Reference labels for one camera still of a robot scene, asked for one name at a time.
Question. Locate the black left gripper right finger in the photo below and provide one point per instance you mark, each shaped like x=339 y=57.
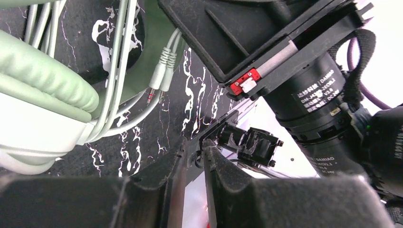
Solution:
x=237 y=200

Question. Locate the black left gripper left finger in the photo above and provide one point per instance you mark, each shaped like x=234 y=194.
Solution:
x=152 y=198

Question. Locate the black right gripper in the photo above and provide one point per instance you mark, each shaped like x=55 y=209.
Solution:
x=284 y=52

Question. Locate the mint green headphones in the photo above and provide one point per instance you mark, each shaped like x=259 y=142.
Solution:
x=46 y=109

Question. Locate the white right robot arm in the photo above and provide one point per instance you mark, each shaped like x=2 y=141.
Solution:
x=381 y=147

